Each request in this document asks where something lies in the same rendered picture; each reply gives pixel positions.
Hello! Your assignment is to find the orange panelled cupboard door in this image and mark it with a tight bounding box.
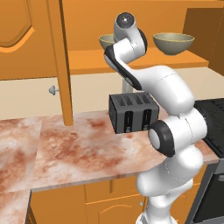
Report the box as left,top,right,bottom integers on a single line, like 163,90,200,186
0,0,59,81

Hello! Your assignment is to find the black four-slot toaster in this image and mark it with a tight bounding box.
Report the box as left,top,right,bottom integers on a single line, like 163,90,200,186
108,91,161,135

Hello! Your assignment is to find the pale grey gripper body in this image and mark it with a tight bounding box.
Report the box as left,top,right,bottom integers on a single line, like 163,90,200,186
122,77,135,95

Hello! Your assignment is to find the grey round door knob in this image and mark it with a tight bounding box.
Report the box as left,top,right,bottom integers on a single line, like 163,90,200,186
48,85,61,96

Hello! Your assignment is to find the orange drawer front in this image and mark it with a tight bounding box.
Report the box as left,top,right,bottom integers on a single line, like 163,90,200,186
84,175,142,204

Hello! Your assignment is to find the grey-green bowl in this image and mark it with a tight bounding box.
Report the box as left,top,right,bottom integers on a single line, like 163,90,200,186
98,33,116,52
152,31,195,57

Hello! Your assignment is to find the plain orange base cupboard door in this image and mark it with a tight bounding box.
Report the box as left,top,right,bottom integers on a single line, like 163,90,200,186
28,184,88,224

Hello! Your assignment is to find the orange wall cupboard shelf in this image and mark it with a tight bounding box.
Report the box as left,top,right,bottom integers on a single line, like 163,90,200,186
67,46,210,76

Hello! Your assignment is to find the grey oven with dark door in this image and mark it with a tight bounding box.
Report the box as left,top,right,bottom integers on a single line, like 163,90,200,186
184,161,224,224

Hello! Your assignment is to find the orange arched base cupboard door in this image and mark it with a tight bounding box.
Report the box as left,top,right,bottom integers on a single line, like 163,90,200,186
85,193,148,224

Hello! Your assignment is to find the black hob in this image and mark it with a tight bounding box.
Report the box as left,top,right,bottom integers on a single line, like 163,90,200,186
193,98,224,158

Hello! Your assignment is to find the orange cupboard door with knob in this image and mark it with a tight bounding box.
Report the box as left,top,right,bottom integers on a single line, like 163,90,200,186
45,0,74,127

